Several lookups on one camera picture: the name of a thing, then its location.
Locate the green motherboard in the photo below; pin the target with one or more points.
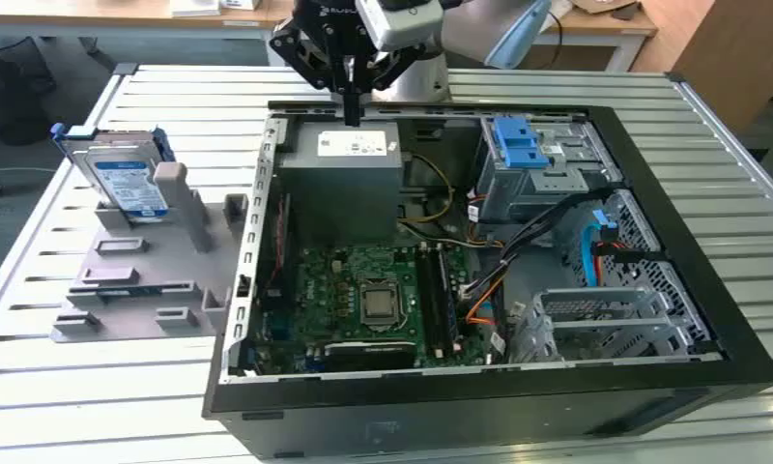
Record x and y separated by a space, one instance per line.
316 333

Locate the black PC case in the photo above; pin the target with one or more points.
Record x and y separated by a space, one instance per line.
425 425

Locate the grey power supply unit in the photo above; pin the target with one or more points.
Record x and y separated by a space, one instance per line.
341 203

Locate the grey parts rack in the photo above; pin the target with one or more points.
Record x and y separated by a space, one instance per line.
154 270

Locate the brown cardboard piece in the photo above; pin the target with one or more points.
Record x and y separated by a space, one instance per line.
586 6

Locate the metal disk bay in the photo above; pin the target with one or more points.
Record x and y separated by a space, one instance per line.
618 323

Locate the black graphics card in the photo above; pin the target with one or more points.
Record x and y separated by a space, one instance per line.
366 360

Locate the hard disk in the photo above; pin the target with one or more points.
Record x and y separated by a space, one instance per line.
125 188

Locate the CPU socket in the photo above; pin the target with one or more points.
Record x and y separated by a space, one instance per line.
362 321

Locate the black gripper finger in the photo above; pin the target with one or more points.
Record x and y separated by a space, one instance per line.
296 53
396 63

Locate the silver CPU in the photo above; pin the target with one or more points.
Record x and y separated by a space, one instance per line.
378 304

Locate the metal drive cage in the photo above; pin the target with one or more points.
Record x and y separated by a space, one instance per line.
553 183

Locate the plain white box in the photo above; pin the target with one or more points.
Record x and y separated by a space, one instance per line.
196 7

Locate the wooden desk white frame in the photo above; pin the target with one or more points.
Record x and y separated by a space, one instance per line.
580 25
134 19

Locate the white box blue print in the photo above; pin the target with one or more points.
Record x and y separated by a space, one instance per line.
240 4

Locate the blue drive cage latch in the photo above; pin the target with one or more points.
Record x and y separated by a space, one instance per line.
512 145

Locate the green RAM stick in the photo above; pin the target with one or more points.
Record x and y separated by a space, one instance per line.
128 291

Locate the wooden cabinet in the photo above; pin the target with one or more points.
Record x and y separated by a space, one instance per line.
734 48

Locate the black RAM slot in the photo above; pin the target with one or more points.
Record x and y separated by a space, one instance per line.
433 299

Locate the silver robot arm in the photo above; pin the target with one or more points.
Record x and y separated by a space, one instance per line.
418 82

